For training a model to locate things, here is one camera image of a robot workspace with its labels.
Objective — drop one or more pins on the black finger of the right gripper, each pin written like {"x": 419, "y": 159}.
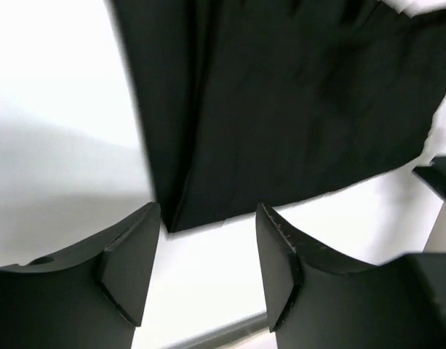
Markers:
{"x": 434, "y": 175}

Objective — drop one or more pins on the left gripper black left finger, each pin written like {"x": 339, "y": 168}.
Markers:
{"x": 88, "y": 295}

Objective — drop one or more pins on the black pleated skirt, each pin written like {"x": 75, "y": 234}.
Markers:
{"x": 275, "y": 102}

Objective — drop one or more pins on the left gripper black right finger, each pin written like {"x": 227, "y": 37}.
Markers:
{"x": 318, "y": 297}

